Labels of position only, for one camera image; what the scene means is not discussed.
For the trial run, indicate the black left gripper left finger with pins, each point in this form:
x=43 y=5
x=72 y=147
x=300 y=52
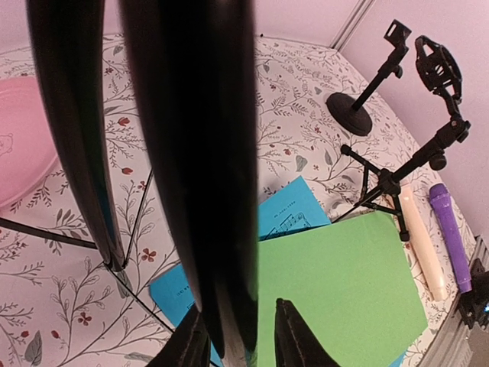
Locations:
x=189 y=345

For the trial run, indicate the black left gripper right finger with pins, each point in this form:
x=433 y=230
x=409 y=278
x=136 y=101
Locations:
x=294 y=342

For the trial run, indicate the green paper sheet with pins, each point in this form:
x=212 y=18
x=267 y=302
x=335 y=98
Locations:
x=351 y=283

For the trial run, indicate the blue sheet music paper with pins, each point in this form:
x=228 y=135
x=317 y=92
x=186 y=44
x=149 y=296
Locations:
x=290 y=210

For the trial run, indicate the pink beige microphone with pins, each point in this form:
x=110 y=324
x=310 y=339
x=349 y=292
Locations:
x=428 y=270

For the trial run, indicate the black round-base mic stand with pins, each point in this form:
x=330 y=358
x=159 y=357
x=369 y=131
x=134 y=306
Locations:
x=350 y=113

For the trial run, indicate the black perforated music stand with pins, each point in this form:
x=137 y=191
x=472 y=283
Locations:
x=192 y=69

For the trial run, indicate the black shock mount tripod stand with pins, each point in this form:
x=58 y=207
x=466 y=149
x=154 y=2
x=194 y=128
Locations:
x=440 y=74

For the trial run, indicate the purple microphone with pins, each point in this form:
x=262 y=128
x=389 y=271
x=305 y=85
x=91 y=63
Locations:
x=441 y=202

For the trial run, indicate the pink round plate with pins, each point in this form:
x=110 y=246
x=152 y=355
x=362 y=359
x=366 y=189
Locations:
x=27 y=149

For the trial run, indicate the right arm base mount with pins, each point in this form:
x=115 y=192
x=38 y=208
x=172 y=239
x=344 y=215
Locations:
x=473 y=305

